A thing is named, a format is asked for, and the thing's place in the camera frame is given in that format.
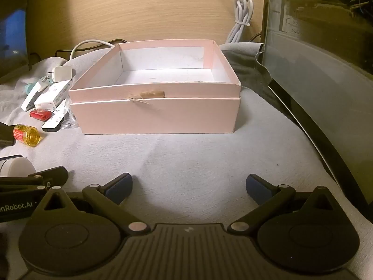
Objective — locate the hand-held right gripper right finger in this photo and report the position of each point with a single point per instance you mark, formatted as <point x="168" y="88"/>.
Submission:
<point x="258" y="191"/>

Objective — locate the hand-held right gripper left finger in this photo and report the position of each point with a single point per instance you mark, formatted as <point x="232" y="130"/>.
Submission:
<point x="121" y="191"/>

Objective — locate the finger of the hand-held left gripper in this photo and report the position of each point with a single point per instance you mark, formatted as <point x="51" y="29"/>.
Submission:
<point x="54" y="174"/>
<point x="20" y="188"/>

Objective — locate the white round container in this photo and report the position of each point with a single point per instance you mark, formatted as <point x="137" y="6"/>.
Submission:
<point x="14" y="166"/>

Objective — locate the yellow transparent bottle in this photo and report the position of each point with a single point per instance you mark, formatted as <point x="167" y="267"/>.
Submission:
<point x="29" y="134"/>

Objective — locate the long white device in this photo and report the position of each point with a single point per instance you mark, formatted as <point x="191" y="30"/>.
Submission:
<point x="38" y="92"/>

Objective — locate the pink cardboard box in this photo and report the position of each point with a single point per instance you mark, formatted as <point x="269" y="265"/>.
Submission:
<point x="157" y="113"/>

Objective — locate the white power adapter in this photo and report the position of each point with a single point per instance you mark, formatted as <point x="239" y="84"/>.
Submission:
<point x="64" y="73"/>

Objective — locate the white remote control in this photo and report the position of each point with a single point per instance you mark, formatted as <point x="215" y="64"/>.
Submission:
<point x="54" y="122"/>

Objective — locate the small clear plastic bag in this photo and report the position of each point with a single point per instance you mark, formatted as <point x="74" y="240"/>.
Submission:
<point x="70" y="121"/>

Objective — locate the red small packet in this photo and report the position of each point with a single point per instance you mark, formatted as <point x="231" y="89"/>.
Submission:
<point x="39" y="114"/>

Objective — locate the small white labelled box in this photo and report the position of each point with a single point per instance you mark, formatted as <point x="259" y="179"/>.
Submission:
<point x="51" y="99"/>

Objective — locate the dark grey cloth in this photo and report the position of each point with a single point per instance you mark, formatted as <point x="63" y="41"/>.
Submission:
<point x="244" y="64"/>

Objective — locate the glass panel computer case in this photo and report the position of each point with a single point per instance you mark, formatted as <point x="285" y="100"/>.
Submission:
<point x="320" y="64"/>

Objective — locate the black monitor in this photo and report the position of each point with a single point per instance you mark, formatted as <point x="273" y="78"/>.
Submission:
<point x="13" y="35"/>

